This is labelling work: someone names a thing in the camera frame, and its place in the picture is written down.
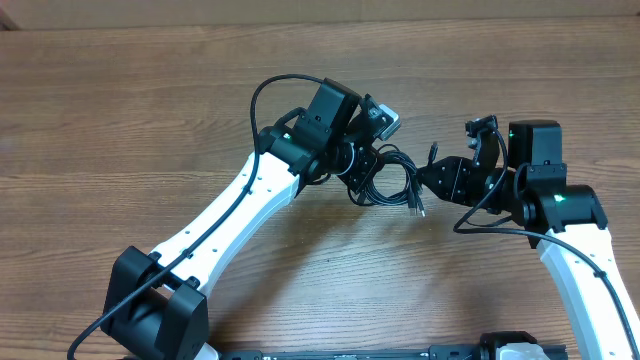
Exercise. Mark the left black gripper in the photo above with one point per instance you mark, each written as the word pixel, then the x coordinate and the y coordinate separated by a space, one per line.
pixel 369 161

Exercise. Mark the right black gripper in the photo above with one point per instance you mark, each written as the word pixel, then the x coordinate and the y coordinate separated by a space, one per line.
pixel 454 171

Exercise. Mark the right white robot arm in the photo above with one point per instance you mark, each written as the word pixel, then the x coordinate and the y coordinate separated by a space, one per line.
pixel 516 184

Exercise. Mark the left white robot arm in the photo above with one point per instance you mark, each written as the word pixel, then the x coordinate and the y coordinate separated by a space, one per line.
pixel 157 303

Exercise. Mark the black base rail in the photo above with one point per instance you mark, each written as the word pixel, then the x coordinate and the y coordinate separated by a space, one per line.
pixel 490 346

